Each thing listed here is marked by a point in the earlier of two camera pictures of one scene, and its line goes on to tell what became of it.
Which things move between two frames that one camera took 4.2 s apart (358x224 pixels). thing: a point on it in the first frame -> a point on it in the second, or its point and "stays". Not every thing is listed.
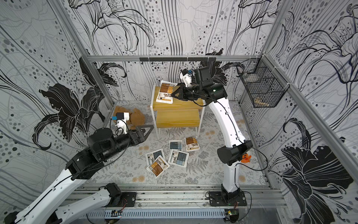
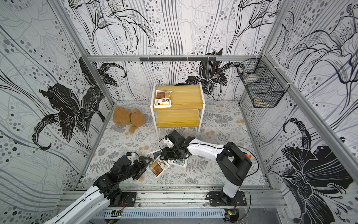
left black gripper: (140, 137) -> (141, 170)
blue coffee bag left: (152, 156) stays
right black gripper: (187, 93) -> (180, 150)
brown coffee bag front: (158, 167) stays
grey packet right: (178, 158) stays
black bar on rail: (179, 59) stays
